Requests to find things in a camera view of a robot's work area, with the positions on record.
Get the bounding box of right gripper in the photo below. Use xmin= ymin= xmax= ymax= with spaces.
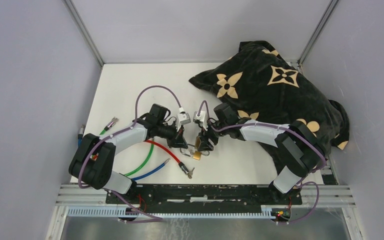
xmin=197 ymin=118 xmax=228 ymax=152

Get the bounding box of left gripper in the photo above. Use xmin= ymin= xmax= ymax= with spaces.
xmin=156 ymin=121 xmax=188 ymax=149

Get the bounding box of small brass padlock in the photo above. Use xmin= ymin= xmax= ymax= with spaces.
xmin=188 ymin=150 xmax=202 ymax=161

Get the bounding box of large brass padlock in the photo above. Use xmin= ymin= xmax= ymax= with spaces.
xmin=179 ymin=136 xmax=213 ymax=160

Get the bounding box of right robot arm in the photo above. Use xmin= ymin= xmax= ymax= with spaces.
xmin=193 ymin=103 xmax=326 ymax=204

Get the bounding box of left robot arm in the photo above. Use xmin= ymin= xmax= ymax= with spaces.
xmin=68 ymin=103 xmax=191 ymax=204

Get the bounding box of black floral blanket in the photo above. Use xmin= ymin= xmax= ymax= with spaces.
xmin=189 ymin=40 xmax=350 ymax=155

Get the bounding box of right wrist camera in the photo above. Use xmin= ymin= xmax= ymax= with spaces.
xmin=193 ymin=110 xmax=208 ymax=131

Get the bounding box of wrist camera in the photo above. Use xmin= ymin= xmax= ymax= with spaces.
xmin=176 ymin=107 xmax=191 ymax=130
xmin=193 ymin=110 xmax=208 ymax=131

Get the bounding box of red cable lock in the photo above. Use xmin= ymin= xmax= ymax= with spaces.
xmin=145 ymin=140 xmax=194 ymax=179

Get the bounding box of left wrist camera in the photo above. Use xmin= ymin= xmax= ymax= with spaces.
xmin=176 ymin=107 xmax=191 ymax=130

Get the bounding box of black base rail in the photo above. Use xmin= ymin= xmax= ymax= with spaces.
xmin=123 ymin=183 xmax=303 ymax=214

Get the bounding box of green cable lock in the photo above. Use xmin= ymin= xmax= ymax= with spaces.
xmin=99 ymin=117 xmax=154 ymax=177

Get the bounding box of blue cable lock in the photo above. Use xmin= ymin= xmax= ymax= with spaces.
xmin=77 ymin=124 xmax=171 ymax=182

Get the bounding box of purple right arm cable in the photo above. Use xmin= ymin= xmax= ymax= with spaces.
xmin=196 ymin=100 xmax=328 ymax=223

